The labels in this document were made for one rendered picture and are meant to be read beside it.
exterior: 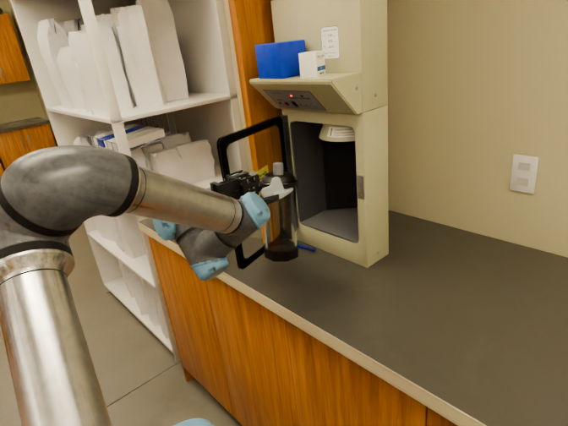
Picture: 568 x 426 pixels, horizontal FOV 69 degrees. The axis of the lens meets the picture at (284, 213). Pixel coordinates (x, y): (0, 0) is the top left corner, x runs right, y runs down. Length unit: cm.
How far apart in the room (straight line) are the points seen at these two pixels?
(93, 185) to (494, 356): 85
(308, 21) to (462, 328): 87
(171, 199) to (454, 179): 108
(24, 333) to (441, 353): 80
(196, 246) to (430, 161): 95
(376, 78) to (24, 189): 86
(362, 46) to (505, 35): 46
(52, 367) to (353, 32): 93
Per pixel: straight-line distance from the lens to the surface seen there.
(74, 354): 58
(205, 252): 90
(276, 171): 111
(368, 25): 113
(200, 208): 74
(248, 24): 134
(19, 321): 60
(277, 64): 116
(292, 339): 126
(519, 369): 103
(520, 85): 140
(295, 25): 126
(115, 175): 61
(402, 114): 158
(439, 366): 99
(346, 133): 122
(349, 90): 108
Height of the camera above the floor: 162
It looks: 23 degrees down
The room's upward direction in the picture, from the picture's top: 7 degrees counter-clockwise
